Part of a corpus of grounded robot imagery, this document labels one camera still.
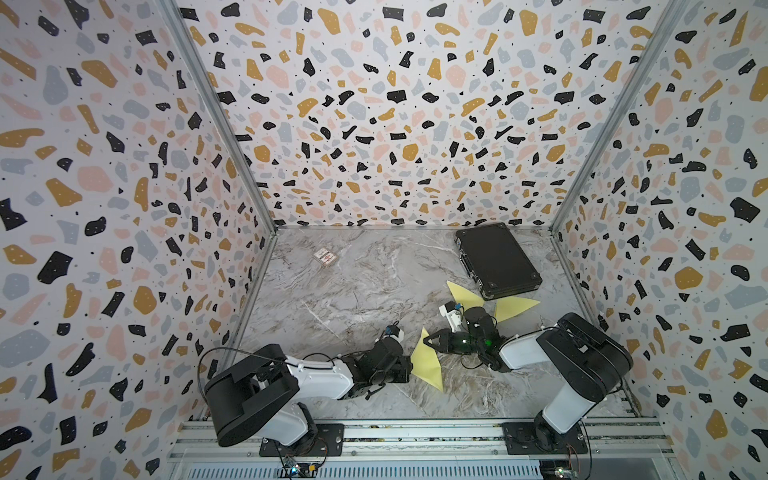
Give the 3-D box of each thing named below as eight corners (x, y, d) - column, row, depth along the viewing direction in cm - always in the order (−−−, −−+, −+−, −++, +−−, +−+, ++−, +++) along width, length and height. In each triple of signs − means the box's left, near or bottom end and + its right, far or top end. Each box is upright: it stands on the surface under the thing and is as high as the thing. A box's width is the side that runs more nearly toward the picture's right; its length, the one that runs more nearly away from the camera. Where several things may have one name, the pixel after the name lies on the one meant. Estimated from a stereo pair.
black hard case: (483, 302, 102) (486, 293, 98) (453, 239, 121) (455, 230, 117) (538, 290, 105) (543, 281, 101) (500, 231, 124) (504, 222, 120)
